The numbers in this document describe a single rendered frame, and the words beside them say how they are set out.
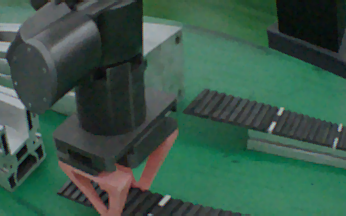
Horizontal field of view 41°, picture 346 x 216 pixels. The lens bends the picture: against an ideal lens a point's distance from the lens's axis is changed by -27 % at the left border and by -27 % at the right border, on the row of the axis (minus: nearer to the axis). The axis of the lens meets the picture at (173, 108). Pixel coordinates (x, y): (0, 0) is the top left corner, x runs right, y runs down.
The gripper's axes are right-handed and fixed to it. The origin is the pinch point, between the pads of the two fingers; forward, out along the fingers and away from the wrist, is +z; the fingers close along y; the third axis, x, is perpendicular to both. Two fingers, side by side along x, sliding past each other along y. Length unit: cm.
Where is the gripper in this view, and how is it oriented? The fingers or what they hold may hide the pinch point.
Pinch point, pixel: (123, 202)
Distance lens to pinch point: 51.4
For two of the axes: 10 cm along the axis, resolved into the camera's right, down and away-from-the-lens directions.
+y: -4.7, 4.5, -7.6
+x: 8.8, 2.1, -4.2
